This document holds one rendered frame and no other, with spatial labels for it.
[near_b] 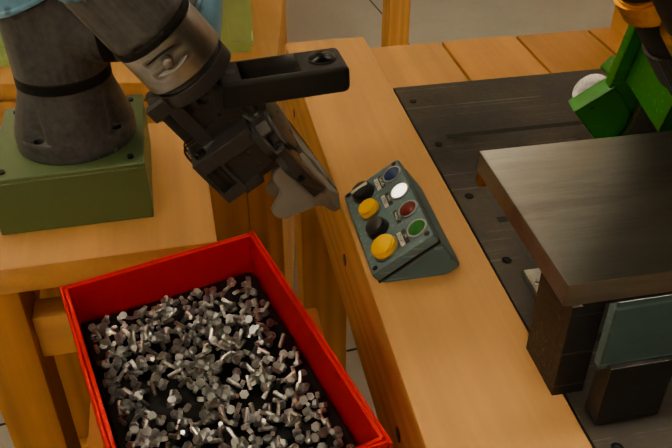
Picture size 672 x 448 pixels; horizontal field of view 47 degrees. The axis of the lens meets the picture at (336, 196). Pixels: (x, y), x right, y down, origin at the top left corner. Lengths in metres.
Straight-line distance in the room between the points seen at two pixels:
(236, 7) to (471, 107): 0.58
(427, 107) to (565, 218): 0.62
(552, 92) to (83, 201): 0.70
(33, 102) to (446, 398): 0.59
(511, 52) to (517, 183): 0.83
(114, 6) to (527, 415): 0.48
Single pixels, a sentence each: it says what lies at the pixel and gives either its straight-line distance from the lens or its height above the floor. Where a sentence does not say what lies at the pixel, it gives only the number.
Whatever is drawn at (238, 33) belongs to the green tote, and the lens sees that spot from 1.57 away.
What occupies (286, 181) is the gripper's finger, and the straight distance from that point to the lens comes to 0.73.
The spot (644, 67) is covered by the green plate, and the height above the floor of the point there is 1.14.
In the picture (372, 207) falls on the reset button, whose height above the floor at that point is 0.94.
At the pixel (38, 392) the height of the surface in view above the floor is 0.63.
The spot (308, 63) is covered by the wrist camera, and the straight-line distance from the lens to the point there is 0.69.
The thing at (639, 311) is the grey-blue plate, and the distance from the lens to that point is 0.65.
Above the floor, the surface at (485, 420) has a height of 0.90.
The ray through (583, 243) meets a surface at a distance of 0.53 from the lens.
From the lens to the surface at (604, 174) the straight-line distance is 0.61.
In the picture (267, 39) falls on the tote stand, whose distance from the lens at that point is 1.64.
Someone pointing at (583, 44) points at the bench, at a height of 0.88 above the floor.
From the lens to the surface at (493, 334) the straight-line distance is 0.78.
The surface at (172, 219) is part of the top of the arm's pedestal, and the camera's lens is 1.02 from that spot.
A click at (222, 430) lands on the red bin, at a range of 0.72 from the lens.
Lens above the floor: 1.45
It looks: 35 degrees down
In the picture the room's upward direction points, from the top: straight up
